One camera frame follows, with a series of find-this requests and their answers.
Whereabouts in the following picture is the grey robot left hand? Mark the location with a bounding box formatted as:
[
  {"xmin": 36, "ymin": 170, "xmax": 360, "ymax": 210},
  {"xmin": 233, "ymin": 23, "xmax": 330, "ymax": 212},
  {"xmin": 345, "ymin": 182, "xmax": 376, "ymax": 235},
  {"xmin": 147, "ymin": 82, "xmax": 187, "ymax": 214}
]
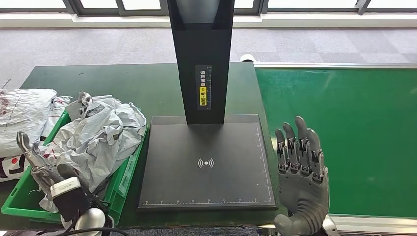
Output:
[{"xmin": 16, "ymin": 131, "xmax": 91, "ymax": 195}]

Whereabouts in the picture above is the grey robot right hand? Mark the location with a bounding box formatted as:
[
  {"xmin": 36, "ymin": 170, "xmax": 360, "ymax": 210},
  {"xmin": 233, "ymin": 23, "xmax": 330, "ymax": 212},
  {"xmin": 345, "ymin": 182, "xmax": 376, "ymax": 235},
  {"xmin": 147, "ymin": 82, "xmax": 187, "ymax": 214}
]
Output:
[{"xmin": 273, "ymin": 116, "xmax": 330, "ymax": 236}]

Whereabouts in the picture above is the plain grey plastic parcel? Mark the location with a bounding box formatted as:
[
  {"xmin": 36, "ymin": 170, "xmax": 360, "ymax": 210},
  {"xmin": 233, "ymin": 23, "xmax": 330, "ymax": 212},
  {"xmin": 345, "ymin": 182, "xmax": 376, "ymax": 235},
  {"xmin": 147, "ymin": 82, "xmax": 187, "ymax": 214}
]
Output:
[{"xmin": 66, "ymin": 99, "xmax": 82, "ymax": 122}]

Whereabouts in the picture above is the white parcel red black print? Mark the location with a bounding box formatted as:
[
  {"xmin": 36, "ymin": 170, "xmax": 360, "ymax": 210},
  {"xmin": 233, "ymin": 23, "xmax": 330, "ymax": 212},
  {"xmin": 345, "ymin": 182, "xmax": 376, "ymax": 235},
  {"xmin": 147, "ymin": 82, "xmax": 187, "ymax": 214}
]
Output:
[{"xmin": 38, "ymin": 91, "xmax": 148, "ymax": 196}]

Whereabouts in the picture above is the crumpled grey parcel bag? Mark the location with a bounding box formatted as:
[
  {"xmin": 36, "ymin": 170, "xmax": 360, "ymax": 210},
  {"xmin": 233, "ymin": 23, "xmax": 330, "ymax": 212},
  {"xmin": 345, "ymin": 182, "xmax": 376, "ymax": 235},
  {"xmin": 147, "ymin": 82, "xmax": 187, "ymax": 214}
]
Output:
[{"xmin": 0, "ymin": 88, "xmax": 57, "ymax": 159}]

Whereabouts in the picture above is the green conveyor belt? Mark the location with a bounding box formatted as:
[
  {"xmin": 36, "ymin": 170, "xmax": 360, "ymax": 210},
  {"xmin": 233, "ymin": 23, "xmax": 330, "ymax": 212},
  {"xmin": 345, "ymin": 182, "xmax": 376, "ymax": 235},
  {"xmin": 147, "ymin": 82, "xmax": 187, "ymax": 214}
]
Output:
[{"xmin": 255, "ymin": 67, "xmax": 417, "ymax": 218}]

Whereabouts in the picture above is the black inbound scanner machine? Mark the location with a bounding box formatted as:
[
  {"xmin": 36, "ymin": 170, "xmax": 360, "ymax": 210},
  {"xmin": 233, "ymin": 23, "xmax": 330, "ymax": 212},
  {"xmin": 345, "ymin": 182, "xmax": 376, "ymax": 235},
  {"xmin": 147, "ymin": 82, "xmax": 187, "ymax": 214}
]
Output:
[{"xmin": 137, "ymin": 0, "xmax": 277, "ymax": 212}]

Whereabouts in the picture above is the white bag red black logo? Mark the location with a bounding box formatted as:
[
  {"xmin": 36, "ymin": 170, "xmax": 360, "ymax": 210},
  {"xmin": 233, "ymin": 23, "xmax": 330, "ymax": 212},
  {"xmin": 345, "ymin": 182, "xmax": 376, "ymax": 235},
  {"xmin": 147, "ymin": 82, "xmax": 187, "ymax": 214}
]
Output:
[{"xmin": 0, "ymin": 96, "xmax": 72, "ymax": 183}]

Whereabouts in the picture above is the green plastic crate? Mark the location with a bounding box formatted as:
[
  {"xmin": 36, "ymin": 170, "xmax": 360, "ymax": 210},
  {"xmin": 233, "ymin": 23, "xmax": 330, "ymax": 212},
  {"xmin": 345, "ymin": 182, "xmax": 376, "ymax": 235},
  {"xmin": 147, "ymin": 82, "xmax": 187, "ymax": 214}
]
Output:
[{"xmin": 1, "ymin": 109, "xmax": 149, "ymax": 226}]

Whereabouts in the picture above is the black yellow label sticker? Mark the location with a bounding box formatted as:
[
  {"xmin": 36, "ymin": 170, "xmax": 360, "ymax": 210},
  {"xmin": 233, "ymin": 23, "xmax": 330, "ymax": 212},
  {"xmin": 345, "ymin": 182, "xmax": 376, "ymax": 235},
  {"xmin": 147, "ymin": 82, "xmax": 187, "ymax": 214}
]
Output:
[{"xmin": 195, "ymin": 65, "xmax": 213, "ymax": 111}]

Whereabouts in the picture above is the white window sill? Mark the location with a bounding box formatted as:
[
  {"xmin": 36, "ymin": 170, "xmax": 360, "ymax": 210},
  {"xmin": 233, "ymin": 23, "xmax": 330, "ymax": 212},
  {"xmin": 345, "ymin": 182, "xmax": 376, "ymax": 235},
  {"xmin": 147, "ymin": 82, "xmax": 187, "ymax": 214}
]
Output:
[{"xmin": 0, "ymin": 12, "xmax": 417, "ymax": 29}]

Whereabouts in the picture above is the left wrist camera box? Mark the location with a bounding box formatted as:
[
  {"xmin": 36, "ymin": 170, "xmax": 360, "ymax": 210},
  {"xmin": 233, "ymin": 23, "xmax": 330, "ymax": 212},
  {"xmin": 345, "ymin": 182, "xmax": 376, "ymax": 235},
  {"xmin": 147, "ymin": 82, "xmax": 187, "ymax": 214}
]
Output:
[{"xmin": 50, "ymin": 176, "xmax": 91, "ymax": 223}]

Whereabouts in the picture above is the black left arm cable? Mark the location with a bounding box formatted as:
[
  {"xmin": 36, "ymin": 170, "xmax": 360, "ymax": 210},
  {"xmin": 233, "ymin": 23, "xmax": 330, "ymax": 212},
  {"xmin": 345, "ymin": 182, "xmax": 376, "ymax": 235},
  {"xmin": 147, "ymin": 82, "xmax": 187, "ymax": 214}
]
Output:
[{"xmin": 35, "ymin": 226, "xmax": 132, "ymax": 236}]

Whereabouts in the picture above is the dark window frame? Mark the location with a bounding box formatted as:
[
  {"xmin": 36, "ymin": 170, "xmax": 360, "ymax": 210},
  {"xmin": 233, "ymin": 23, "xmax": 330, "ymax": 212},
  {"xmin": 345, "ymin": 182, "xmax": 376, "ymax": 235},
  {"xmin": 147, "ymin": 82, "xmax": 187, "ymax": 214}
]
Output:
[{"xmin": 0, "ymin": 0, "xmax": 417, "ymax": 16}]

